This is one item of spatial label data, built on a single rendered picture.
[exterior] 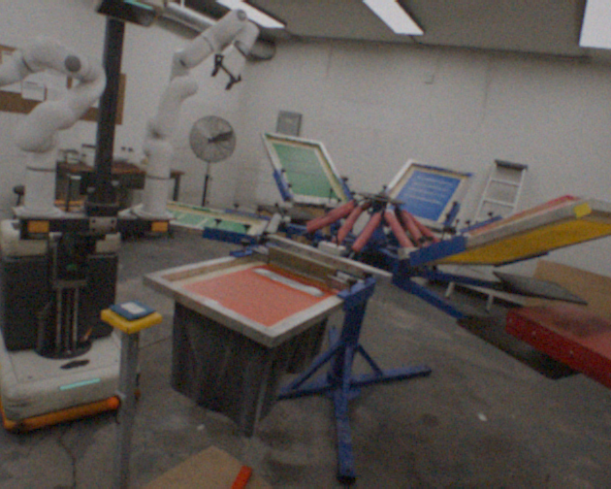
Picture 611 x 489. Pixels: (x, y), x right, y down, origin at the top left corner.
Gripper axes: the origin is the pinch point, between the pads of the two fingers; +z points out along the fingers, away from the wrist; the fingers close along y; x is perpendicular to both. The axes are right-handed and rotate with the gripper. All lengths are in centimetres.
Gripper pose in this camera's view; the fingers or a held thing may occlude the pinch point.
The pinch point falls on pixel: (220, 81)
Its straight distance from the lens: 194.4
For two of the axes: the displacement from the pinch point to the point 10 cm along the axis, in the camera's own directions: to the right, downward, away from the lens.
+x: 7.4, 3.1, -6.0
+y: -5.1, -3.4, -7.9
